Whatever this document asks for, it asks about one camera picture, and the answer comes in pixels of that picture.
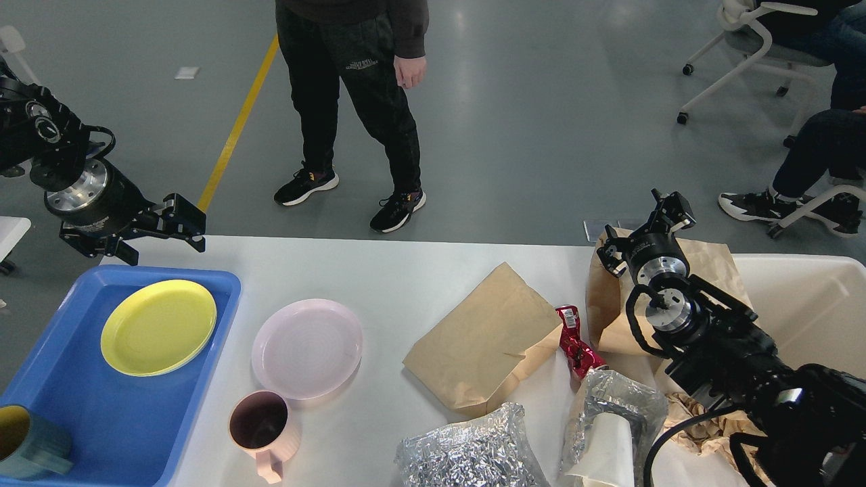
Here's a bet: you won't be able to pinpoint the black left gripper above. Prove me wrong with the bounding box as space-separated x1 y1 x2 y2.
44 158 206 265

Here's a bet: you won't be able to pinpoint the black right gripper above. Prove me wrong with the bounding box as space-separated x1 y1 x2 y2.
596 189 696 285

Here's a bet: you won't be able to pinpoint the pink plate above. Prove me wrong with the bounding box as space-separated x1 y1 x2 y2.
251 298 364 400

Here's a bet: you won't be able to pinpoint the pink ribbed mug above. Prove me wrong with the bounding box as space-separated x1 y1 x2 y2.
228 390 301 484

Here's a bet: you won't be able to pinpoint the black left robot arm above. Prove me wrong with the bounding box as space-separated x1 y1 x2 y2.
1 64 206 266

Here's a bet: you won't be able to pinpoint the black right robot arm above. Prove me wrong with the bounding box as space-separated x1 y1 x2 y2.
597 190 865 486

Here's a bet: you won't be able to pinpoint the upright brown paper bag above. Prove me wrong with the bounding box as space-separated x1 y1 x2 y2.
587 237 754 356

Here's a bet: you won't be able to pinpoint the yellow plate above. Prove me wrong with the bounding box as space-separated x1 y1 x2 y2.
100 279 217 377

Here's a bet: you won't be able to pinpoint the red foil wrapper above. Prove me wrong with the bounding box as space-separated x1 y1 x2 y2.
555 305 607 381

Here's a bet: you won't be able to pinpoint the white side table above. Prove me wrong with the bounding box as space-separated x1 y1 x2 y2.
1 216 31 275

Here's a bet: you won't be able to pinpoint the white plastic bin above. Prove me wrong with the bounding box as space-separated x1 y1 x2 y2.
733 254 865 379

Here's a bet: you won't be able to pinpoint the foil bag with paper cup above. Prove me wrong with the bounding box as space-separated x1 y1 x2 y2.
560 367 668 486

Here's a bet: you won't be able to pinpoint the flat brown paper bag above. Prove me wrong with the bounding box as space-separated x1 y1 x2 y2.
403 263 561 418

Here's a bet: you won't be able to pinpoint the blue plastic tray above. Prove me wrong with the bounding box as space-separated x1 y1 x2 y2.
2 265 242 486

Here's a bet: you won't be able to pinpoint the crumpled brown paper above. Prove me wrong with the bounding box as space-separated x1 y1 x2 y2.
663 392 765 471

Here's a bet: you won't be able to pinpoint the grey office chair left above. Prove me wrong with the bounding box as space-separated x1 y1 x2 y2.
1 25 43 85

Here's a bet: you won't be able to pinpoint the walking person dark clothes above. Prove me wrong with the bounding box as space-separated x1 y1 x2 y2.
273 1 429 233

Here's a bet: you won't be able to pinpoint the crumpled aluminium foil bag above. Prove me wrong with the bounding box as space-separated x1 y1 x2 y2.
394 402 549 486

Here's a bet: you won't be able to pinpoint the teal mug yellow inside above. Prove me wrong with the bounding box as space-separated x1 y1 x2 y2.
1 404 74 482

